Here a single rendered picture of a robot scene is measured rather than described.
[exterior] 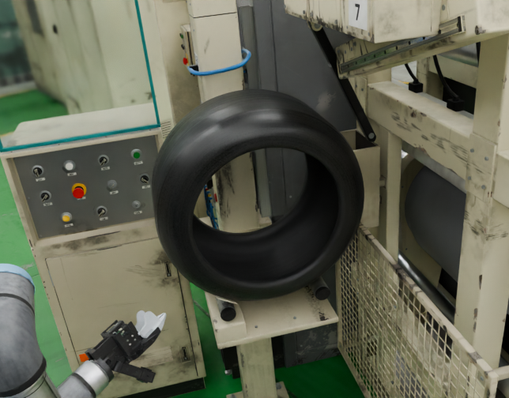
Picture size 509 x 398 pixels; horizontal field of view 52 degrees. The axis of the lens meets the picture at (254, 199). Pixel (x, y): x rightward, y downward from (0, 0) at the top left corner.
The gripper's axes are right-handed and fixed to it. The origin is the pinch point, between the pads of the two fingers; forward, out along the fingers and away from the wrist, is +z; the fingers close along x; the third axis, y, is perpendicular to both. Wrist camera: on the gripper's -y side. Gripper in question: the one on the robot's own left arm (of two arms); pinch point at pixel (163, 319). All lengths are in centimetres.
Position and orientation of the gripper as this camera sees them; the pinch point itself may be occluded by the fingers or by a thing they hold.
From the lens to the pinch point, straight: 137.1
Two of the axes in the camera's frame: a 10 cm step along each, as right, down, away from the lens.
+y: -4.4, -8.5, -3.0
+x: -6.9, 1.1, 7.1
